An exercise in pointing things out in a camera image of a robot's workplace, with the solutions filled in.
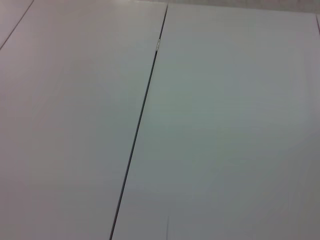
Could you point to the small white seam clip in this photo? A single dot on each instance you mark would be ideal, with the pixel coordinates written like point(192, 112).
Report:
point(157, 45)

